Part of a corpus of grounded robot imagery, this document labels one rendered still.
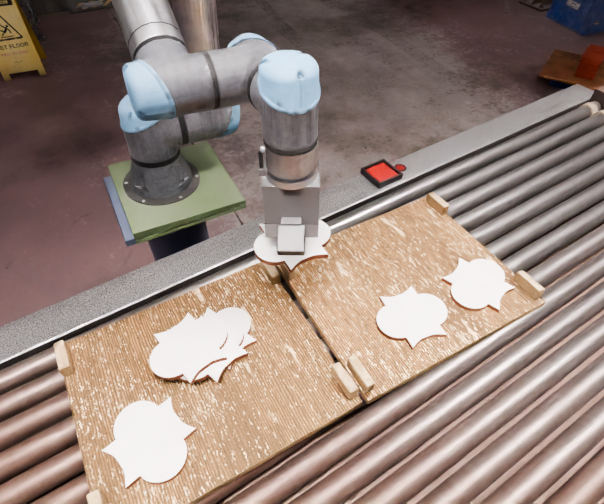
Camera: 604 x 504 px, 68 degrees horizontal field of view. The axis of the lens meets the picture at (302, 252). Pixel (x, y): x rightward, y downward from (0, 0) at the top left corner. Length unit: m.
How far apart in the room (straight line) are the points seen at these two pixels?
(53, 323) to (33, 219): 1.82
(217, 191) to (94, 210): 1.57
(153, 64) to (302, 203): 0.27
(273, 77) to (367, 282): 0.48
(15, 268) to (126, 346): 1.72
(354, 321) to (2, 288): 1.92
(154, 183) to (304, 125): 0.61
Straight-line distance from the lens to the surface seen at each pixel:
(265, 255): 0.73
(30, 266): 2.50
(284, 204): 0.66
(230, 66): 0.64
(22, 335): 0.98
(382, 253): 0.94
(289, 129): 0.58
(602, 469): 0.86
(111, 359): 0.85
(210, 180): 1.19
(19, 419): 0.88
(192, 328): 0.80
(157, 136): 1.06
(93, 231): 2.54
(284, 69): 0.56
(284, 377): 0.77
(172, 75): 0.62
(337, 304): 0.85
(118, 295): 0.96
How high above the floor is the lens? 1.62
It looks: 48 degrees down
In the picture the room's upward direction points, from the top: straight up
